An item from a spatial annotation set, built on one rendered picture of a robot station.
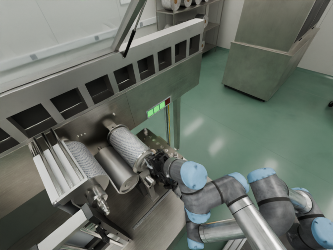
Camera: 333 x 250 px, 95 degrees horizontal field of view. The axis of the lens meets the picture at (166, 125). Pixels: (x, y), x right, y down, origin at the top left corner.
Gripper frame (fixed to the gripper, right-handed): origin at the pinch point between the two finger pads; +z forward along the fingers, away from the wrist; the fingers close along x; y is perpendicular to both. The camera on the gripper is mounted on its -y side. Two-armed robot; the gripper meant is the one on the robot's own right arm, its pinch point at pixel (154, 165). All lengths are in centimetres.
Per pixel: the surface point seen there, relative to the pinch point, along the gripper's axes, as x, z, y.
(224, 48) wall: -444, 190, -104
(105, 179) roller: 25.1, -2.0, 24.7
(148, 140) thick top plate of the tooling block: -12.8, 21.3, -6.0
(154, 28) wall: -232, 263, -15
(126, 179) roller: 18.3, -2.9, 14.4
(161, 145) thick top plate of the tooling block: -16.3, 10.9, -6.0
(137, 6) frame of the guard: -11, 8, 76
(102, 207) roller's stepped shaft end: 31.3, -11.3, 25.7
